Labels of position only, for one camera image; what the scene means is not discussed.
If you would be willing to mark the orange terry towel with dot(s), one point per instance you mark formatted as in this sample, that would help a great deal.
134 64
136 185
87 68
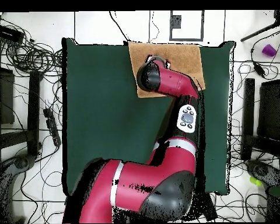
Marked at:
184 56

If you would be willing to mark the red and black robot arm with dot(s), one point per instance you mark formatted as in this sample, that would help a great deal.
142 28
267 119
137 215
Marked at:
142 182

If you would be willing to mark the dark green table cloth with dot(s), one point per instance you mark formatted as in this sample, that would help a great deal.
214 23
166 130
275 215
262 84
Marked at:
102 116

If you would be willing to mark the black inline power adapter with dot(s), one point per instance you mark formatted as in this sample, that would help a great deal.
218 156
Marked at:
259 69

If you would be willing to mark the black upright bar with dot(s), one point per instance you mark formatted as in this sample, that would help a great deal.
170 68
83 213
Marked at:
248 116
33 112

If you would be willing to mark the thin black rod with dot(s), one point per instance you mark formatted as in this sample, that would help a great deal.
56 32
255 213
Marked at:
259 32

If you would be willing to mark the purple cup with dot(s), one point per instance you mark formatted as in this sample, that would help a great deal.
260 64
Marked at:
269 50

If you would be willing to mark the large black box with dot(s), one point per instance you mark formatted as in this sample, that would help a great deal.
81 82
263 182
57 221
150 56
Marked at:
4 98
270 109

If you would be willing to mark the long black power strip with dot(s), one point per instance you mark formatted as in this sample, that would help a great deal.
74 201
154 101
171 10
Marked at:
51 126

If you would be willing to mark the dark grey curved stand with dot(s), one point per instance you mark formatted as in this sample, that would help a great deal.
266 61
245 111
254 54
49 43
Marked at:
263 172
21 162

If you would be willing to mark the yellow-green ball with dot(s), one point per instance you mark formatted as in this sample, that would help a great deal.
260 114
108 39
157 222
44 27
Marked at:
255 181

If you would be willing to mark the black network switch box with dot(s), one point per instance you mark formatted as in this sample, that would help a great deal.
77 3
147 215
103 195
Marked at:
8 33

